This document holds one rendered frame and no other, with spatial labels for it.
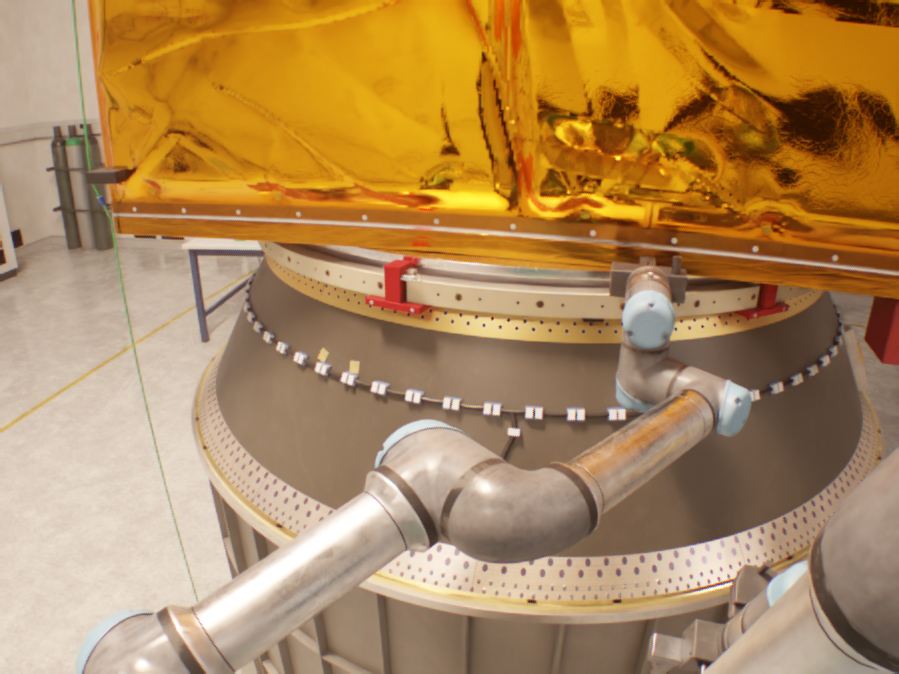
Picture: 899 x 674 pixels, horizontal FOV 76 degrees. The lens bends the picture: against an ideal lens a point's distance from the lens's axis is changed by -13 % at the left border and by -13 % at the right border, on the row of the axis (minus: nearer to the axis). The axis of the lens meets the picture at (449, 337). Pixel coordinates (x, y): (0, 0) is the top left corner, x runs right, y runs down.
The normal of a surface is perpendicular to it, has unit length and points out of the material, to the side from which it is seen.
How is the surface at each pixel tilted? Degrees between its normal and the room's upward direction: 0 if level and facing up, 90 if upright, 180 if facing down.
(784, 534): 43
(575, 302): 90
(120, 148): 90
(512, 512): 51
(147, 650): 21
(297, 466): 62
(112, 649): 11
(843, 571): 81
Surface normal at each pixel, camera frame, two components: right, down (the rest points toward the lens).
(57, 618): 0.00, -0.92
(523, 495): 0.08, -0.60
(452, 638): -0.27, 0.38
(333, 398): -0.51, -0.15
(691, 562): 0.12, -0.40
